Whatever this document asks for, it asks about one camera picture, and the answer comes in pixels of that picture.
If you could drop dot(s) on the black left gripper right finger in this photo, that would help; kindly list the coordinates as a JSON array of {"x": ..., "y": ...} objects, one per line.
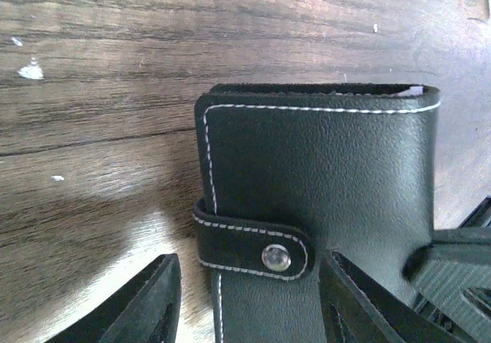
[{"x": 354, "y": 302}]

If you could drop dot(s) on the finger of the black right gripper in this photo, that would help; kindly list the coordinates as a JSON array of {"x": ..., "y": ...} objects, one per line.
[{"x": 453, "y": 273}]

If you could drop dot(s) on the black leather card holder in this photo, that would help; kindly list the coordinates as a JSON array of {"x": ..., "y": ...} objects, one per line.
[{"x": 291, "y": 171}]

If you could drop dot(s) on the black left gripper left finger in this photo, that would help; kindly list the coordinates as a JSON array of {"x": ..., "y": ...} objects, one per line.
[{"x": 145, "y": 309}]

